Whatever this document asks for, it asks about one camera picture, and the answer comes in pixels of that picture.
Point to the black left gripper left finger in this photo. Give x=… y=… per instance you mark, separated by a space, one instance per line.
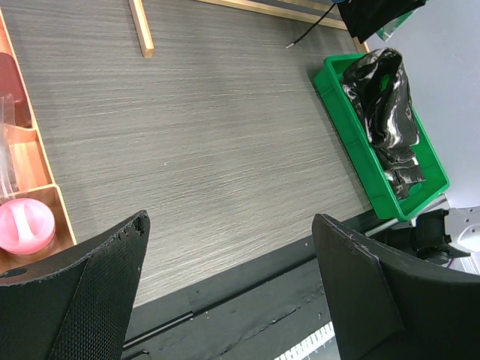
x=75 y=304

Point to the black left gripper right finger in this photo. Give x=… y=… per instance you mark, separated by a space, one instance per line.
x=387 y=304

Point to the black white patterned trousers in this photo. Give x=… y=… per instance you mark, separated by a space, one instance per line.
x=378 y=88

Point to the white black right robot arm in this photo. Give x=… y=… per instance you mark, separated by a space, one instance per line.
x=439 y=236

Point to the pink capped bottle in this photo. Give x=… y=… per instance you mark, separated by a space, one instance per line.
x=27 y=226

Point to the orange compartment basket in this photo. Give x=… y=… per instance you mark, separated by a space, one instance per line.
x=34 y=176

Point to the green plastic tray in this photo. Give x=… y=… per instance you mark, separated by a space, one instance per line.
x=370 y=173

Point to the wooden clothes rack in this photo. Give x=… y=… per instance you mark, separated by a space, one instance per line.
x=304 y=11

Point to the green hanging garment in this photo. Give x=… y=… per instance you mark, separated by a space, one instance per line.
x=386 y=32

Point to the black hanging garment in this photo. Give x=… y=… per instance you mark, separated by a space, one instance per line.
x=365 y=17

